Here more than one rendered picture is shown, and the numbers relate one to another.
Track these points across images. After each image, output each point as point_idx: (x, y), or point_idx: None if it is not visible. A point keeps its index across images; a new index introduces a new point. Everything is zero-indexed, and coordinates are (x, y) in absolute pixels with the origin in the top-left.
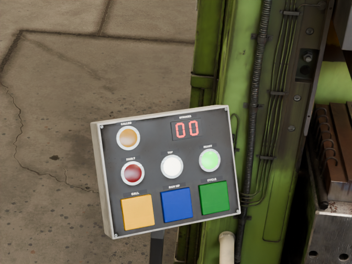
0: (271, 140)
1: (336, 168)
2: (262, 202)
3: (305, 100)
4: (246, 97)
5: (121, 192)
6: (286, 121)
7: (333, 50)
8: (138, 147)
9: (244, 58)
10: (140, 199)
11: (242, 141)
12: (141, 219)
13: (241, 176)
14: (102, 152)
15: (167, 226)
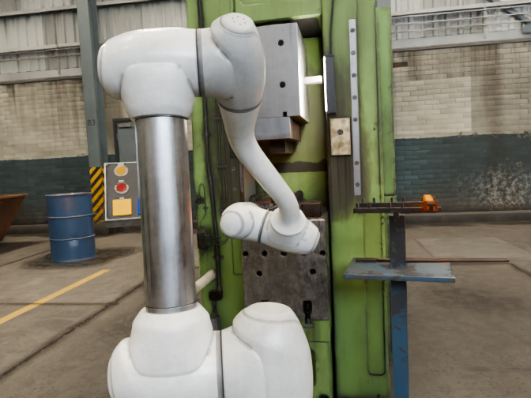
0: (224, 197)
1: (257, 203)
2: (227, 244)
3: (237, 170)
4: (205, 172)
5: (114, 197)
6: (230, 185)
7: (273, 166)
8: (126, 175)
9: (200, 148)
10: (123, 200)
11: (209, 201)
12: (123, 210)
13: (212, 226)
14: (105, 176)
15: (140, 216)
